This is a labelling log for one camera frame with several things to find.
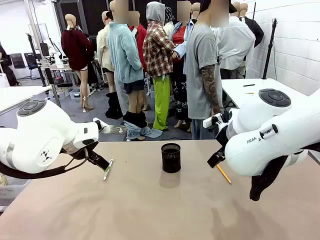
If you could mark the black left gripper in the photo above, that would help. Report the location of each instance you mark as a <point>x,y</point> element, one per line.
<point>86,148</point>

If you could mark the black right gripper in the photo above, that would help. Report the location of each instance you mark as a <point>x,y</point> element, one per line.
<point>222,133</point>

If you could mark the yellow HB pencil red eraser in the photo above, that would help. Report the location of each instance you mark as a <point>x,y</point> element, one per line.
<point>224,175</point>

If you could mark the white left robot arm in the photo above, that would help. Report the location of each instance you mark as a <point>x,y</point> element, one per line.
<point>37,130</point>

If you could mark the tattooed right forearm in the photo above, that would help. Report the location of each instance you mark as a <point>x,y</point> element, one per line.
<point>211,85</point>

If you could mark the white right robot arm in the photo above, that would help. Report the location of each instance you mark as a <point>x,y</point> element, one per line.
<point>262,150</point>

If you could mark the white pen gray grip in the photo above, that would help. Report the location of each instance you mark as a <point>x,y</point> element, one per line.
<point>108,170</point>

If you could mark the black mesh pen holder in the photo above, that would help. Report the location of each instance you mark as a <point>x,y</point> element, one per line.
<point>171,160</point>

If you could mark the black pen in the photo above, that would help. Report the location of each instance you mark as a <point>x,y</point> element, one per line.
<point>249,85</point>

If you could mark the person right hand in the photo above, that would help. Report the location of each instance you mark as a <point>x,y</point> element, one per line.
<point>217,110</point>

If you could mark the gray storage bin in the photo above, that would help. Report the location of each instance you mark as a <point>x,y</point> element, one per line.
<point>74,94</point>

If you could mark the person in gray T-shirt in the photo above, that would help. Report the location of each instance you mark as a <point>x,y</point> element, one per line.
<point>197,75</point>

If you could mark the white table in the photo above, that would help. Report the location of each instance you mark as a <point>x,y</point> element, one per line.
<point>265,85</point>
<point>17,96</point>

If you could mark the figure red top blue shirt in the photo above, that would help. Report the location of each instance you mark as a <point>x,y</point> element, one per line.
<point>180,75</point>

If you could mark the white plastic crate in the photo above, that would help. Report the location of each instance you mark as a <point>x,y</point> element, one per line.
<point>12,191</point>

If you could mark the mannequin in blue fleece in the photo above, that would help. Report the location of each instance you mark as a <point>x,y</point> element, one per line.
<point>123,55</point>

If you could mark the mannequin in cream jacket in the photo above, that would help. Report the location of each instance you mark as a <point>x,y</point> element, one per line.
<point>103,50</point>

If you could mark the mannequin in maroon sweater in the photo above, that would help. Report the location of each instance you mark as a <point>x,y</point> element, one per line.
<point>76,47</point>

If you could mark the mannequin plaid shirt green pants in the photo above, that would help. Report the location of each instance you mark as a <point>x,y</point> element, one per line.
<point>158,55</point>

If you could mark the black light stand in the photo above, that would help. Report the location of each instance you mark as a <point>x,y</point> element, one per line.
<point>37,60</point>

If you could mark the black tripod stand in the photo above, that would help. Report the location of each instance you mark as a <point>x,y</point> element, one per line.
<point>270,50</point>

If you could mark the black office chair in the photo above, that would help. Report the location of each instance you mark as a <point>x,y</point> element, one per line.
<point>32,61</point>

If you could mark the seated person in dark clothes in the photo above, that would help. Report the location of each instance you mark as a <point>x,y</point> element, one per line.
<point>7,70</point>

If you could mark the mannequin in red jacket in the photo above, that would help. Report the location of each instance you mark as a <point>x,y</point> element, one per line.
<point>141,37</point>

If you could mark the mannequin in black jacket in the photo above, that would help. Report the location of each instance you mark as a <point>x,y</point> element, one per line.
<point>256,31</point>

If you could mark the white mannequin base plate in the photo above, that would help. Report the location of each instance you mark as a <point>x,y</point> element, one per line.
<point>112,130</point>

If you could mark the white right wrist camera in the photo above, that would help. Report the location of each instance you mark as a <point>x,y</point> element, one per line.
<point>208,122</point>

